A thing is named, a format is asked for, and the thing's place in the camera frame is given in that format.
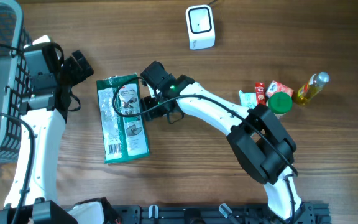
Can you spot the teal wet wipes pack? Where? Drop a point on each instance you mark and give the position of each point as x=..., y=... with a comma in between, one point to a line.
x=248, y=99

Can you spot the red white tissue box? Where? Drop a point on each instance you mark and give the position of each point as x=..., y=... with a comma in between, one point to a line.
x=276, y=87

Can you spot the red coffee stick sachet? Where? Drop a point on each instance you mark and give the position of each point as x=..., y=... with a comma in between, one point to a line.
x=260, y=93

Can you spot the yellow dish soap bottle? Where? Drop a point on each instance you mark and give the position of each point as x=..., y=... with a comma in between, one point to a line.
x=311, y=88

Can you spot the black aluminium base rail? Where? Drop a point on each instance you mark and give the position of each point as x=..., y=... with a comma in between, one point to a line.
x=308, y=213

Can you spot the green lidded small jar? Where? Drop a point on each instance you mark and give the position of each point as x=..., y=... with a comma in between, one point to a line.
x=280, y=104

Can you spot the dark grey plastic shopping basket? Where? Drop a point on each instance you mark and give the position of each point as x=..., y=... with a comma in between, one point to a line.
x=14, y=77

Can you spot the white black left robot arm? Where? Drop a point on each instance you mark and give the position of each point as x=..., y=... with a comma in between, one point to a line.
x=40, y=119

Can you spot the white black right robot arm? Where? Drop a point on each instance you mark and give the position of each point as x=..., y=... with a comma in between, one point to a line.
x=260, y=143

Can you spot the green gloves package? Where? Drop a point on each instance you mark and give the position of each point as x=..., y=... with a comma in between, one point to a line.
x=124, y=135

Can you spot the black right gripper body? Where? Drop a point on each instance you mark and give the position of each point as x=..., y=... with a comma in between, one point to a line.
x=153, y=107

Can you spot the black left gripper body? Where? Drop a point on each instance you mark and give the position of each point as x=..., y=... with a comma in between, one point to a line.
x=64, y=78

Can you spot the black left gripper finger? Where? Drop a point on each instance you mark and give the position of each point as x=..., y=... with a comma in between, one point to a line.
x=85, y=68
x=70, y=68

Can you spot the white barcode scanner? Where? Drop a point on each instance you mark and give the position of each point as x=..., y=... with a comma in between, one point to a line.
x=200, y=26

